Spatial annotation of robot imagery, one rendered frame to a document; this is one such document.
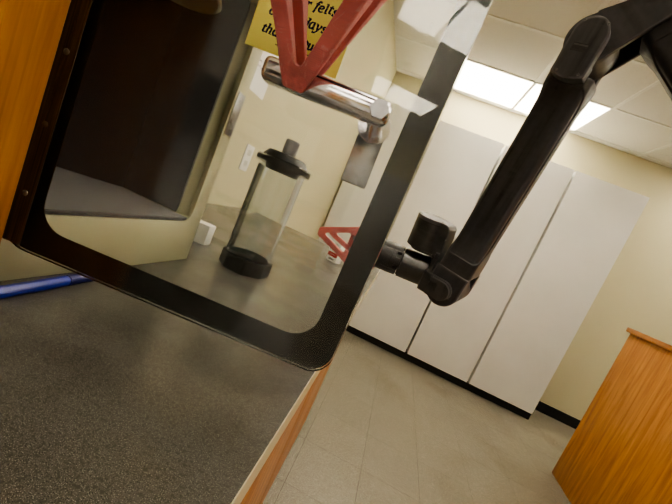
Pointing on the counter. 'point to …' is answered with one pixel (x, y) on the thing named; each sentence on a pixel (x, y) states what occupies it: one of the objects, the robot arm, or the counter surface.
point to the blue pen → (40, 285)
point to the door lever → (340, 101)
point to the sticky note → (265, 28)
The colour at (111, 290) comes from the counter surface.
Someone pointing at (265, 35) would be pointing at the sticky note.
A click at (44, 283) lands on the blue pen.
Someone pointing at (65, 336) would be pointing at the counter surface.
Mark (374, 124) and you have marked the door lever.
